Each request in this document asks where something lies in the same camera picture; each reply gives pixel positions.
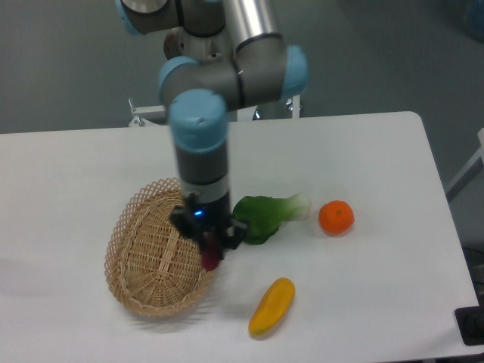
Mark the white frame at right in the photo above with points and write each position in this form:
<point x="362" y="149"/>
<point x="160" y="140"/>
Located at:
<point x="466" y="173"/>

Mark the green bok choy toy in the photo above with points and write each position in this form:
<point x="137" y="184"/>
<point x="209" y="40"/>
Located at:
<point x="265" y="215"/>

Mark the black device at edge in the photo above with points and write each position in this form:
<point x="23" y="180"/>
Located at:
<point x="470" y="324"/>

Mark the yellow mango toy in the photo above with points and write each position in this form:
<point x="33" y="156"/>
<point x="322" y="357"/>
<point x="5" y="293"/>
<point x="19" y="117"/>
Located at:
<point x="272" y="307"/>

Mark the woven wicker oval basket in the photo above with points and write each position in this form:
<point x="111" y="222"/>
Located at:
<point x="149" y="267"/>

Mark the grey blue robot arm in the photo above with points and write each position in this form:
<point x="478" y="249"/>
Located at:
<point x="231" y="56"/>

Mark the orange tangerine toy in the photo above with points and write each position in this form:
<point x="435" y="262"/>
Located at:
<point x="336" y="217"/>

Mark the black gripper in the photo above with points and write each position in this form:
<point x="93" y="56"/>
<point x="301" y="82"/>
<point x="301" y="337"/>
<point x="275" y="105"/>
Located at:
<point x="196" y="217"/>

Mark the white metal mounting frame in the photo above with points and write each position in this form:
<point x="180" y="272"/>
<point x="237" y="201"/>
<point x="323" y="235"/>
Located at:
<point x="292" y="108"/>

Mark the purple sweet potato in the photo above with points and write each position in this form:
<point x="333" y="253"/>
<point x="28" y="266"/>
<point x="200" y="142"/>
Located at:
<point x="210" y="255"/>

